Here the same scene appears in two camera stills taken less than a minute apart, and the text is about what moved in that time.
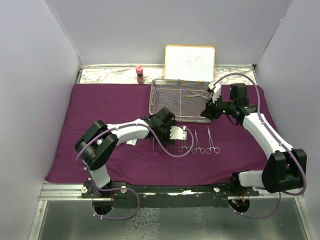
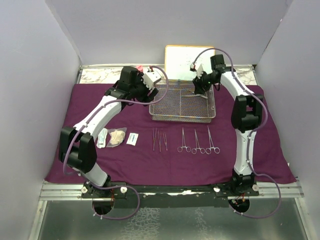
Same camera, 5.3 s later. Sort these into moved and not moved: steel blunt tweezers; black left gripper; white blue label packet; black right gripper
Moved: black right gripper; black left gripper
Not moved: white blue label packet; steel blunt tweezers
